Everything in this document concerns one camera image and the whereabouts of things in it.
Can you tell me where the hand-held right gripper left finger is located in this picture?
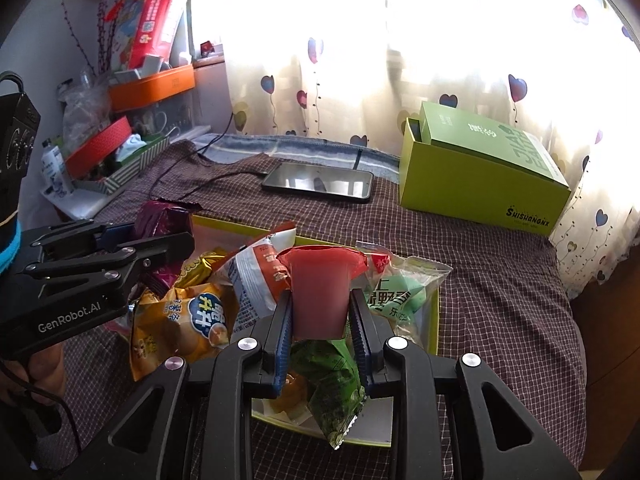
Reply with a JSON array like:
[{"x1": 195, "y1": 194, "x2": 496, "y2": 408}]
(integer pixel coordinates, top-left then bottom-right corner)
[{"x1": 97, "y1": 290, "x2": 295, "y2": 480}]

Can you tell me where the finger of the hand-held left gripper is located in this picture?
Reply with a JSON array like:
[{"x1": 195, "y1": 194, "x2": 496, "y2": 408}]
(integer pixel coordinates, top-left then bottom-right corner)
[
  {"x1": 30, "y1": 219, "x2": 138, "y2": 261},
  {"x1": 19, "y1": 232, "x2": 196, "y2": 287}
]

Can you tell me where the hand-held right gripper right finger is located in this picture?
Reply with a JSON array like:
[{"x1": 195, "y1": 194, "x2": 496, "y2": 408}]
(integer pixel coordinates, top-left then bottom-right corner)
[{"x1": 349, "y1": 290, "x2": 581, "y2": 480}]

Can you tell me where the purple snack packet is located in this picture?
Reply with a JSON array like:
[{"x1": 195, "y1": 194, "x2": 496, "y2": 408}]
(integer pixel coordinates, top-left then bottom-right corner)
[{"x1": 131, "y1": 200, "x2": 201, "y2": 296}]

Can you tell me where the small green snack packet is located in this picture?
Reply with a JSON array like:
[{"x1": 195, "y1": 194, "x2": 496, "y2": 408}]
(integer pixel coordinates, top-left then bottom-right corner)
[{"x1": 290, "y1": 337, "x2": 368, "y2": 451}]

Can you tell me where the pink jelly cup red lid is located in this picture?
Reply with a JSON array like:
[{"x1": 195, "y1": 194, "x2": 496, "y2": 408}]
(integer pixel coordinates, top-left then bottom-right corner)
[{"x1": 276, "y1": 245, "x2": 369, "y2": 339}]

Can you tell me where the clear packet of brown buns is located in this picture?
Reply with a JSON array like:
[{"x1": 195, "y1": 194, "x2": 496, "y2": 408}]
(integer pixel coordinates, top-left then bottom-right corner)
[{"x1": 252, "y1": 372, "x2": 321, "y2": 423}]

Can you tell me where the clear nut bag green label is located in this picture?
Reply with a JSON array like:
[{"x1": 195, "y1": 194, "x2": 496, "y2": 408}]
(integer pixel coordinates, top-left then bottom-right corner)
[{"x1": 357, "y1": 242, "x2": 453, "y2": 341}]

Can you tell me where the white and orange snack packet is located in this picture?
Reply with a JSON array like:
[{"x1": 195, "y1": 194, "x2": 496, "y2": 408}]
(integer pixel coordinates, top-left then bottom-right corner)
[{"x1": 220, "y1": 221, "x2": 298, "y2": 336}]

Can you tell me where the yellow chips packet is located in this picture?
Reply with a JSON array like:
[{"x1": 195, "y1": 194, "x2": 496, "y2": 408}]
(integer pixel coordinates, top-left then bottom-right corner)
[{"x1": 129, "y1": 285, "x2": 240, "y2": 382}]

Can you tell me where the shallow green cardboard tray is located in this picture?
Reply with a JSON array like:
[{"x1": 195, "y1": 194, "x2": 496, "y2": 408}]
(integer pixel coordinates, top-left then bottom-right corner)
[{"x1": 192, "y1": 212, "x2": 441, "y2": 448}]

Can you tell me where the person's left hand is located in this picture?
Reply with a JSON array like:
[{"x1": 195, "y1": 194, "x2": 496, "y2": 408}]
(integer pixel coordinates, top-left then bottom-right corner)
[{"x1": 0, "y1": 342, "x2": 67, "y2": 406}]

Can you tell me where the white board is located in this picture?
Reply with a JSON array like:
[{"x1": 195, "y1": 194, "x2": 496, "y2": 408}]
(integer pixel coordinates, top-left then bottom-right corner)
[{"x1": 40, "y1": 180, "x2": 131, "y2": 223}]

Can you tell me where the green striped box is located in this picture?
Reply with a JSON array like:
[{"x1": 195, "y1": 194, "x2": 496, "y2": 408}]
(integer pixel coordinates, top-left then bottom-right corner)
[{"x1": 75, "y1": 132, "x2": 171, "y2": 196}]

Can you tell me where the red dotted box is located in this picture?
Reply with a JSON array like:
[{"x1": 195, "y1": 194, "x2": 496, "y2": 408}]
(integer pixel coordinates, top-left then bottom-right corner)
[{"x1": 65, "y1": 116, "x2": 133, "y2": 176}]

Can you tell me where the white labelled bottle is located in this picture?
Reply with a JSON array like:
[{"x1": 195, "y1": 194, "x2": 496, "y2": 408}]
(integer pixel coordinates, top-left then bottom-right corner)
[{"x1": 41, "y1": 140, "x2": 76, "y2": 193}]

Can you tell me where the clear plastic bag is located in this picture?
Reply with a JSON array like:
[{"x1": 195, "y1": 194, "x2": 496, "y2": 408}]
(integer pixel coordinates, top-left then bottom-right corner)
[{"x1": 57, "y1": 75, "x2": 113, "y2": 153}]

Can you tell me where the clear storage bin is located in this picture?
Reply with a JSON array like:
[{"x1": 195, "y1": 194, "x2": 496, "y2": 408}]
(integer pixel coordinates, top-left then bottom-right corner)
[{"x1": 120, "y1": 90, "x2": 196, "y2": 138}]

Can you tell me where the orange storage box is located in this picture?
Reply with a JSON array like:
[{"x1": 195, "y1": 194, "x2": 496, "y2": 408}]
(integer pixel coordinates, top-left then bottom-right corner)
[{"x1": 109, "y1": 63, "x2": 196, "y2": 112}]

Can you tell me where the black smartphone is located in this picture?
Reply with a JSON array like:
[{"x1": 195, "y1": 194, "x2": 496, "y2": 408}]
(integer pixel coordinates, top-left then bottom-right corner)
[{"x1": 261, "y1": 161, "x2": 375, "y2": 204}]

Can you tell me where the white open box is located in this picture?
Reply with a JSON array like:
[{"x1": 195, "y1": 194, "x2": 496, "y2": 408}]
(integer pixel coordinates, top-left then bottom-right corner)
[{"x1": 114, "y1": 52, "x2": 173, "y2": 83}]

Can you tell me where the yellow-green box lid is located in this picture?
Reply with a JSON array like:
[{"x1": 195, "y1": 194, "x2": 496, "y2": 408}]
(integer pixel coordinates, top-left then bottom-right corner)
[{"x1": 398, "y1": 117, "x2": 572, "y2": 237}]

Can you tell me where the green inner box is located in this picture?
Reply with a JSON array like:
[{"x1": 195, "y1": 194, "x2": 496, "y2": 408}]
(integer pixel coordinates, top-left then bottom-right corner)
[{"x1": 418, "y1": 101, "x2": 563, "y2": 181}]

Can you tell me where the wooden wardrobe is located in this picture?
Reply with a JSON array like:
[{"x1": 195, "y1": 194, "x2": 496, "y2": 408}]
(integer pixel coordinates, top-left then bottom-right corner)
[{"x1": 570, "y1": 240, "x2": 640, "y2": 411}]

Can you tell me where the heart print curtain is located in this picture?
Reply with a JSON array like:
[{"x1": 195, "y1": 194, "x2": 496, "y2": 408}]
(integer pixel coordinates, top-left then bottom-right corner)
[{"x1": 192, "y1": 0, "x2": 640, "y2": 301}]

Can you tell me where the black charging cable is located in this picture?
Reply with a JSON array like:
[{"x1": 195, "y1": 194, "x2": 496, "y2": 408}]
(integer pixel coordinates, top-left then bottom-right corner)
[{"x1": 150, "y1": 110, "x2": 271, "y2": 201}]

